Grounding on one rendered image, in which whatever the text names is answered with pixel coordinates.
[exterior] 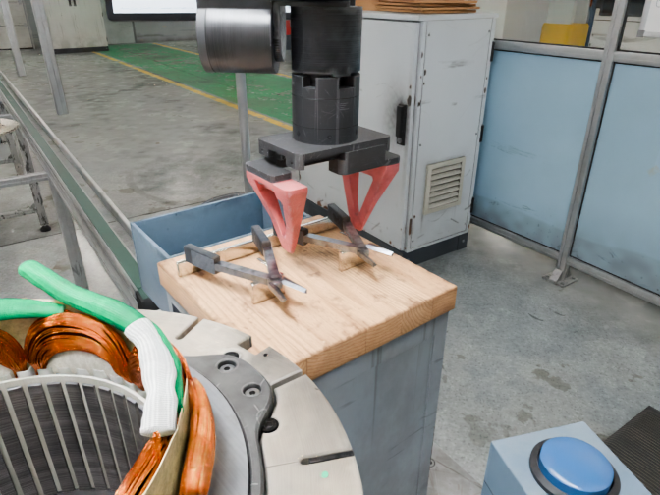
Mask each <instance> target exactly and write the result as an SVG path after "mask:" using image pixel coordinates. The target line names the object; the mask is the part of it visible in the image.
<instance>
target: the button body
mask: <svg viewBox="0 0 660 495"><path fill-rule="evenodd" d="M555 437H573V438H576V439H579V440H582V441H584V442H586V443H588V444H590V445H592V446H593V447H595V448H596V449H598V450H599V451H600V452H601V453H602V454H603V455H604V456H605V457H606V458H607V459H608V461H609V462H610V463H611V464H612V465H613V466H614V468H615V470H616V471H617V473H618V475H619V478H620V481H621V490H620V494H619V495H652V494H651V493H650V492H649V491H648V490H647V489H646V488H645V487H644V486H643V485H642V484H641V482H640V481H639V480H638V479H637V478H636V477H635V476H634V475H633V474H632V473H631V472H630V471H629V470H628V469H627V467H626V466H625V465H624V464H623V463H622V462H621V461H620V460H619V459H618V458H617V457H616V456H615V455H614V454H613V452H612V451H611V450H610V449H609V448H608V447H607V446H606V445H605V444H604V443H603V442H602V441H601V440H600V439H599V437H598V436H597V435H596V434H595V433H594V432H593V431H592V430H591V429H590V428H589V427H588V426H587V425H586V424H585V422H583V421H582V422H577V423H573V424H568V425H564V426H559V427H554V428H550V429H545V430H541V431H536V432H531V433H527V434H523V435H519V436H514V437H509V438H505V439H500V440H496V441H492V442H491V444H490V449H489V455H488V460H487V465H486V471H485V475H484V480H483V485H482V491H481V495H548V494H547V493H546V492H545V491H544V490H543V489H542V488H541V487H540V486H539V485H538V484H537V482H536V481H535V479H534V478H533V476H532V474H531V471H530V468H529V457H530V453H531V450H532V448H533V447H534V446H535V445H536V444H537V443H538V442H540V441H542V440H545V439H548V438H555Z"/></svg>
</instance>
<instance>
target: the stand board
mask: <svg viewBox="0 0 660 495"><path fill-rule="evenodd" d="M339 251H340V250H338V249H334V248H330V247H323V246H319V245H314V244H310V243H308V244H307V245H305V246H301V245H299V244H297V245H296V248H295V252H294V253H289V252H287V251H286V250H284V249H283V248H282V246H278V247H274V248H273V252H274V256H275V259H276V263H277V266H278V270H279V273H280V272H282V273H283V274H284V277H286V278H288V279H290V280H292V281H294V282H296V283H297V284H299V285H301V286H303V287H305V288H307V294H305V293H303V292H300V291H298V290H295V289H293V288H291V287H288V286H286V285H285V294H284V296H285V298H286V299H287V300H286V301H285V302H281V301H280V300H279V299H278V298H277V297H275V298H273V299H270V300H268V301H265V302H261V303H258V304H252V303H251V297H250V284H249V283H251V282H253V281H250V280H247V279H243V278H240V277H236V276H233V275H229V274H226V273H222V272H220V273H218V274H216V275H214V274H211V273H209V272H207V271H205V270H201V271H198V272H195V273H193V274H190V275H187V276H184V277H179V276H178V273H177V266H176V262H177V261H180V260H184V259H185V255H181V256H177V257H174V258H170V259H167V260H164V261H160V262H158V263H157V267H158V273H159V279H160V284H161V285H162V286H163V287H164V288H165V289H166V290H167V292H168V293H169V294H170V295H171V296H172V297H173V298H174V299H175V300H176V301H177V302H178V303H179V304H180V305H181V307H182V308H183V309H184V310H185V311H186V312H187V313H188V314H189V315H190V316H195V317H198V320H199V322H200V321H201V320H202V319H207V320H211V321H214V322H217V323H221V324H224V325H226V326H229V327H232V328H235V329H237V330H239V331H242V332H244V333H246V334H249V335H251V339H252V347H251V348H250V349H248V351H249V352H251V353H252V354H254V355H257V354H258V353H260V352H261V351H263V350H264V349H266V348H267V347H269V346H270V347H272V348H273V349H275V350H276V351H278V352H279V353H281V354H282V355H283V356H285V357H286V358H288V359H289V360H290V361H291V362H293V363H294V364H295V365H296V366H297V367H298V368H299V369H301V370H302V375H305V374H306V375H307V376H308V377H309V378H310V380H311V381H312V380H314V379H316V378H318V377H320V376H322V375H324V374H326V373H328V372H330V371H332V370H334V369H336V368H338V367H340V366H341V365H343V364H345V363H347V362H349V361H351V360H353V359H355V358H358V357H360V356H362V355H364V354H366V353H368V352H370V351H372V350H374V349H376V348H378V347H380V346H382V345H384V344H386V343H388V342H390V341H392V340H394V339H396V338H398V337H400V336H402V335H404V334H406V333H408V332H410V331H412V330H413V329H415V328H417V327H418V326H420V325H422V324H424V323H426V322H428V321H430V320H432V319H434V318H436V317H438V316H440V315H442V314H444V313H446V312H448V311H450V310H452V309H454V308H455V302H456V294H457V286H456V285H454V284H452V283H450V282H448V281H446V280H444V279H442V278H440V277H439V276H437V275H435V274H433V273H431V272H429V271H427V270H425V269H423V268H421V267H419V266H417V265H415V264H413V263H412V262H410V261H408V260H406V259H404V258H402V257H400V256H398V255H396V254H394V253H393V256H391V255H387V254H384V253H381V252H378V251H375V250H372V249H369V257H370V258H371V259H372V260H373V261H374V262H375V263H376V264H377V265H376V266H375V267H372V266H370V265H369V264H368V263H364V264H361V265H359V266H356V267H353V268H351V269H348V270H345V271H343V272H341V271H340V270H339ZM257 258H261V259H263V260H265V259H264V257H263V256H262V254H261V253H260V252H258V253H255V254H252V255H249V256H245V257H242V258H239V259H236V260H233V261H230V263H233V264H237V265H241V266H243V267H247V268H251V269H254V270H258V271H262V272H265V273H268V271H267V267H266V266H265V265H264V264H263V263H261V262H260V261H258V260H257Z"/></svg>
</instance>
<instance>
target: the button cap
mask: <svg viewBox="0 0 660 495"><path fill-rule="evenodd" d="M538 465H539V469H540V471H541V472H542V474H543V475H544V477H545V478H546V479H547V480H548V481H549V482H550V483H551V484H552V485H554V486H555V487H556V488H558V489H559V490H561V491H563V492H565V493H567V494H569V495H606V494H607V493H608V492H609V490H610V488H611V485H612V482H613V478H614V472H613V468H612V466H611V464H610V462H609V461H608V459H607V458H606V457H605V456H604V455H603V454H602V453H601V452H600V451H599V450H598V449H596V448H595V447H593V446H592V445H590V444H588V443H586V442H584V441H582V440H579V439H576V438H573V437H555V438H551V439H549V440H548V441H546V442H545V443H544V444H543V445H542V447H541V450H540V454H539V458H538Z"/></svg>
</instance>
